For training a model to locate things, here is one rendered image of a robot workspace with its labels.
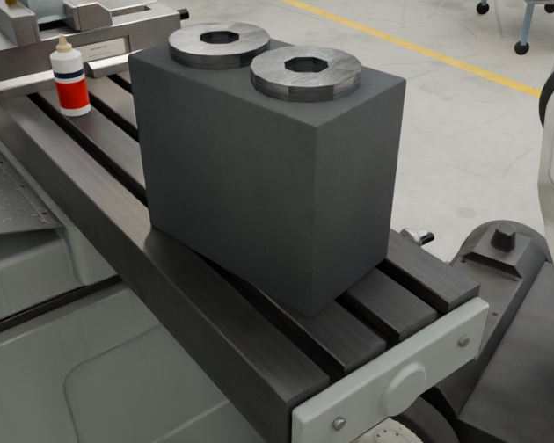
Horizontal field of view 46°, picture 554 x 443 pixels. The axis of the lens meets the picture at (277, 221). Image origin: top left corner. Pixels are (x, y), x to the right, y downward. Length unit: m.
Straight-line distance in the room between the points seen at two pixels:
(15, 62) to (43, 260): 0.31
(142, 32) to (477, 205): 1.75
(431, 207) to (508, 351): 1.42
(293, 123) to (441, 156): 2.42
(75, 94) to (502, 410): 0.77
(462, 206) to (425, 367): 1.98
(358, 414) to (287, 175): 0.21
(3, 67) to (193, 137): 0.52
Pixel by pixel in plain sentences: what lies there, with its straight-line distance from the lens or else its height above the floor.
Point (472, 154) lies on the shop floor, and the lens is 2.95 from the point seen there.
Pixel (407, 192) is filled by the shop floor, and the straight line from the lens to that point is 2.61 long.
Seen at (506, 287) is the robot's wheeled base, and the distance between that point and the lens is 1.26.
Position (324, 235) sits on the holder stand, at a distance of 0.54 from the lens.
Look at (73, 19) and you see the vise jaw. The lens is 1.06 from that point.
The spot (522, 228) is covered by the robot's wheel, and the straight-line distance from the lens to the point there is 1.41.
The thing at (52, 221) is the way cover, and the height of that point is 0.89.
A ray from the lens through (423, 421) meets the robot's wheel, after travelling 1.01.
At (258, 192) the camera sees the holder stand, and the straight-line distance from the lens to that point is 0.54.
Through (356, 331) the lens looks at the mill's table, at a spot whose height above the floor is 0.97.
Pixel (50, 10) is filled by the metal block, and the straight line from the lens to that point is 1.08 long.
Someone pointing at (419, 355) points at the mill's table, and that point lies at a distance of 0.59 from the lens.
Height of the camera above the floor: 1.36
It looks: 35 degrees down
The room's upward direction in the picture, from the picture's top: straight up
